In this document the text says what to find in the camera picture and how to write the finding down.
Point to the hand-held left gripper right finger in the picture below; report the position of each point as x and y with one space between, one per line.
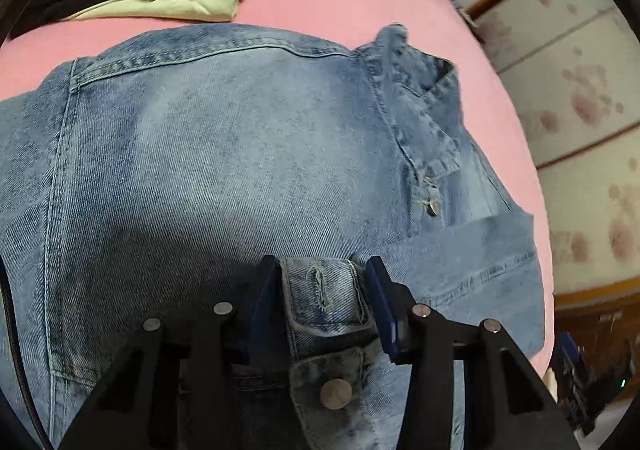
382 310

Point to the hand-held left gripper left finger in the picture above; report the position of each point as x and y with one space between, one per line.
263 302

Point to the blue denim jacket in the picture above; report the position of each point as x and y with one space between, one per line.
225 155

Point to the black device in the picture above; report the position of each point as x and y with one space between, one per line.
585 380

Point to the dark wooden cabinet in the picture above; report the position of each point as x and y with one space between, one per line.
600 325

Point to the floral panel wardrobe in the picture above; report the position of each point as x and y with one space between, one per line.
565 80

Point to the small grey bedside item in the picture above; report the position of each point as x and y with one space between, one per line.
466 15

